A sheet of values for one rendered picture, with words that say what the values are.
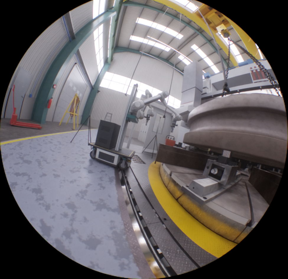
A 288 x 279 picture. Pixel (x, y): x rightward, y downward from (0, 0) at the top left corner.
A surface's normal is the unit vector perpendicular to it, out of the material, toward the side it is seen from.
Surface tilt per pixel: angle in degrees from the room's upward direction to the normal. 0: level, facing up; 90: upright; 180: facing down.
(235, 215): 90
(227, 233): 90
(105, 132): 90
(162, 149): 90
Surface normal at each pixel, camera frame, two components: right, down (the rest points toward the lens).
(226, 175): -0.91, -0.24
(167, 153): -0.04, -0.02
